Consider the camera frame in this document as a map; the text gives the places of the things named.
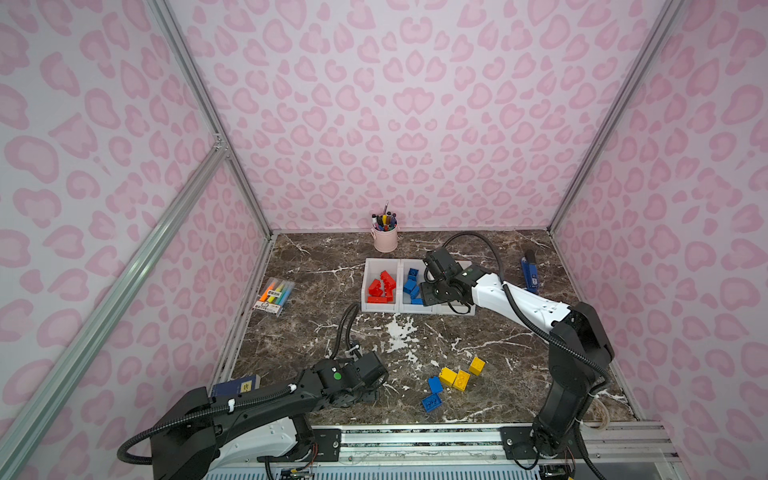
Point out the white right bin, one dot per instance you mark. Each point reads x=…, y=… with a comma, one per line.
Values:
x=459, y=309

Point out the white bin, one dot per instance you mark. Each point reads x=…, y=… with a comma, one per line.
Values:
x=402, y=298
x=373, y=269
x=459, y=309

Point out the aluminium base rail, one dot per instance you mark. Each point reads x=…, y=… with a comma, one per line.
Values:
x=625, y=450

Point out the red long lego brick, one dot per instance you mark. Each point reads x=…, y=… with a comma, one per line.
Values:
x=387, y=280

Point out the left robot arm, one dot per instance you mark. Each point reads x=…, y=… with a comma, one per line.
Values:
x=193, y=434

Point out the white left bin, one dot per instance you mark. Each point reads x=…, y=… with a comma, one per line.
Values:
x=373, y=269

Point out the blue lego brick front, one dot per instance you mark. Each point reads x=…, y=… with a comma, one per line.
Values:
x=409, y=285

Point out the yellow lego pair front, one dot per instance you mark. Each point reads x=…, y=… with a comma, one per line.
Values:
x=458, y=380

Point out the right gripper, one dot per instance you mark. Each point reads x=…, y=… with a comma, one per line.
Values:
x=426, y=294

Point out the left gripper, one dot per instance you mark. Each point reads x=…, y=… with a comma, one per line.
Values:
x=373, y=392

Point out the blue small lego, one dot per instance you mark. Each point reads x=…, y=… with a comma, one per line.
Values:
x=435, y=385

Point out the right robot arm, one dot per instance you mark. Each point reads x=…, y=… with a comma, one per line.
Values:
x=579, y=351

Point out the white tape roll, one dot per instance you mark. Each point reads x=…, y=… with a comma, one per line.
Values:
x=601, y=414

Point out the highlighter marker pack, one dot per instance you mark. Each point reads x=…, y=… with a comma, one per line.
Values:
x=273, y=297

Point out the red lego brick cluster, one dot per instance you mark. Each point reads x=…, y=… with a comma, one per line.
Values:
x=377, y=294

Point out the blue notebook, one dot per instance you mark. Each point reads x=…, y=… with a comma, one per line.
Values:
x=236, y=386

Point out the white middle bin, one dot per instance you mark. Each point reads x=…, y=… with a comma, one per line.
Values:
x=402, y=298

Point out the pink pen cup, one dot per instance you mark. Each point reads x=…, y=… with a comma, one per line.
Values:
x=384, y=230

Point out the blue box cutter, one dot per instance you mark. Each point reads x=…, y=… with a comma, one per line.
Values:
x=530, y=271

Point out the yellow lego pair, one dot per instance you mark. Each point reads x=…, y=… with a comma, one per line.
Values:
x=477, y=366
x=458, y=380

